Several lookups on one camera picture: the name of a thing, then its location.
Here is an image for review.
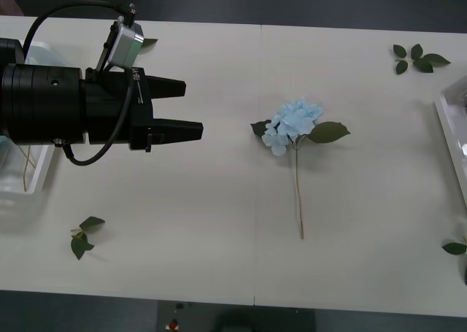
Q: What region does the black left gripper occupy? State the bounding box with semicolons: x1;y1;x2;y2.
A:
80;67;204;153

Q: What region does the green leaf with pale stalk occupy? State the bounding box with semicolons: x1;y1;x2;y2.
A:
441;233;467;257

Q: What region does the shallow white box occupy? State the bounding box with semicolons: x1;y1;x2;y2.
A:
433;75;467;217
0;41;70;205

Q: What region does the green twig with two leaves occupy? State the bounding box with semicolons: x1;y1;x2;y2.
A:
69;215;107;261

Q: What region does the green twig with five leaves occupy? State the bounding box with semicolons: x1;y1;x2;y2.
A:
392;43;452;76

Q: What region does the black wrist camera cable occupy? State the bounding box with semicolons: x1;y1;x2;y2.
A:
20;2;142;166

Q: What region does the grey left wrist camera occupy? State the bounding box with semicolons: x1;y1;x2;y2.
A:
96;19;146;72

